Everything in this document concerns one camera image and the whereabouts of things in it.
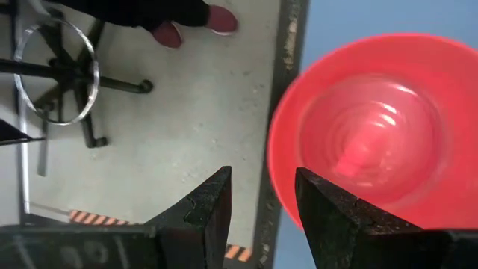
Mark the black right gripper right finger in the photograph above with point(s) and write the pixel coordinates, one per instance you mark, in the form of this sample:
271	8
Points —
354	235

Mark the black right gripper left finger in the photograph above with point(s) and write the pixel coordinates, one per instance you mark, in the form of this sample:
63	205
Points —
168	243

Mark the red plastic bowl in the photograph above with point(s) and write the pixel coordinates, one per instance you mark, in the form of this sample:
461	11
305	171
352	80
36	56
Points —
373	112

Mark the orange black hazard tape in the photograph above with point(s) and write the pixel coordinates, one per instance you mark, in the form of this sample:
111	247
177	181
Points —
97	218
238	253

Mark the person's red shoe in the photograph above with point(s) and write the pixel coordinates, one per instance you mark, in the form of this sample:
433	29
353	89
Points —
222	20
167	35

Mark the person's leg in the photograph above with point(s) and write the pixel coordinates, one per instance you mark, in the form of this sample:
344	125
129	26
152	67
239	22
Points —
142	13

